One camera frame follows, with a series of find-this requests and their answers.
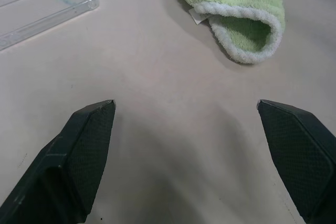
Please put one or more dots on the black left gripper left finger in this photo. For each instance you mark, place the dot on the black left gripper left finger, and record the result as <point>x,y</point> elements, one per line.
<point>65,161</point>

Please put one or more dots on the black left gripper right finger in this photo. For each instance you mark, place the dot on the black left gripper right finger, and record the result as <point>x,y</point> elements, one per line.
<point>302,155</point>

